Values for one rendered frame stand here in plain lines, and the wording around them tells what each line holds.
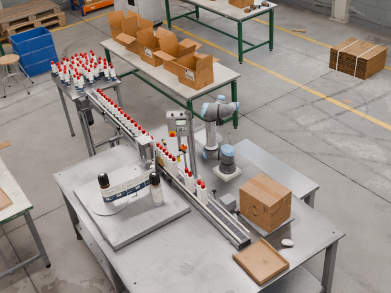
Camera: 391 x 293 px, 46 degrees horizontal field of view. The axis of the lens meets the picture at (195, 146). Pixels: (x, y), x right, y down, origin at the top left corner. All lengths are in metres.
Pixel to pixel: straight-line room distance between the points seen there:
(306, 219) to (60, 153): 3.54
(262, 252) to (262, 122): 3.00
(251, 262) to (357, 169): 2.47
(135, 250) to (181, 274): 0.41
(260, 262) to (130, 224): 1.03
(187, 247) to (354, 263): 1.70
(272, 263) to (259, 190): 0.52
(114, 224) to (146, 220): 0.25
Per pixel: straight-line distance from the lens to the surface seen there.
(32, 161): 6.12
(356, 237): 4.70
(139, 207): 3.72
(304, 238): 3.48
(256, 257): 3.34
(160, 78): 5.69
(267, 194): 3.37
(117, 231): 3.58
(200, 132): 4.31
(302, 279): 4.02
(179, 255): 3.39
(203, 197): 3.58
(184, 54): 5.59
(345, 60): 7.29
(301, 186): 3.89
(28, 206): 4.18
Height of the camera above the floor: 3.40
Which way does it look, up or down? 36 degrees down
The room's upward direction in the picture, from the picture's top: 6 degrees counter-clockwise
